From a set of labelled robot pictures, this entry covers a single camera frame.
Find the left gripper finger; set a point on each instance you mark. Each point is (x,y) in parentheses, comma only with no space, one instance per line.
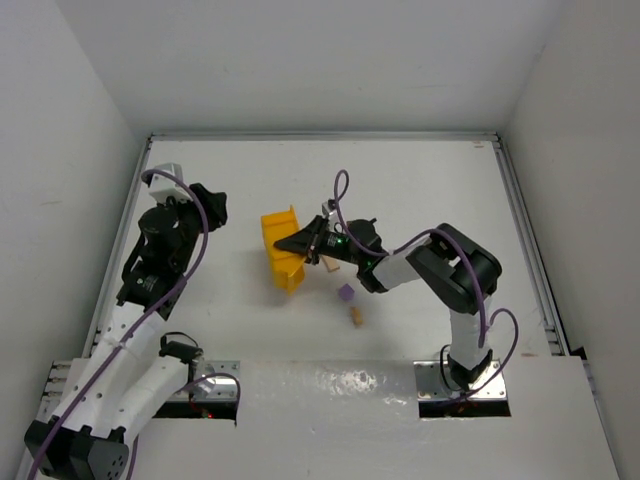
(207,197)
(215,207)

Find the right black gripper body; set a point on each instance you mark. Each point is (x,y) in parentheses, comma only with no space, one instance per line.
(317,241)

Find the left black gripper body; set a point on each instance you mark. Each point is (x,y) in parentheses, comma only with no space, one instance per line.
(211,208)

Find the long light wood block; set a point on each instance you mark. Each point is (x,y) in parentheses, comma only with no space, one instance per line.
(330,264)

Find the yellow plastic bin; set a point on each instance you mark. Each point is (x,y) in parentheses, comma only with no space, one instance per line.
(287,268)

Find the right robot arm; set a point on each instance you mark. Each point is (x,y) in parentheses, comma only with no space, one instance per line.
(462,274)

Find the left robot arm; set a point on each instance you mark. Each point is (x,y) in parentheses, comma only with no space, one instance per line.
(92,433)

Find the purple cube block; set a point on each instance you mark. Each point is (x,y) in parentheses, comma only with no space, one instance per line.
(346,293)

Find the small orange wood block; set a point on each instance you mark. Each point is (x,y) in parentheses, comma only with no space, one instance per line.
(356,316)

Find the white front cover board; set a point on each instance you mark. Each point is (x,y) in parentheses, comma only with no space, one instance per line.
(360,420)

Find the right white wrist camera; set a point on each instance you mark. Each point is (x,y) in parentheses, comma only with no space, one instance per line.
(328,208)

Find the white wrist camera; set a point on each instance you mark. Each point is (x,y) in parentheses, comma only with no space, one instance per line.
(328,208)
(161,188)

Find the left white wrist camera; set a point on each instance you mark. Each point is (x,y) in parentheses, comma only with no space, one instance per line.
(161,188)

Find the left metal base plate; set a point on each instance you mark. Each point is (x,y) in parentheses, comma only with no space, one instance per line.
(219,380)

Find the metal base plate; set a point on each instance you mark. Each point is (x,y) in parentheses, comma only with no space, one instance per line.
(432,387)
(219,380)

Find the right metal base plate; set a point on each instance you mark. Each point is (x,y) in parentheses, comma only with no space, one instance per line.
(432,387)

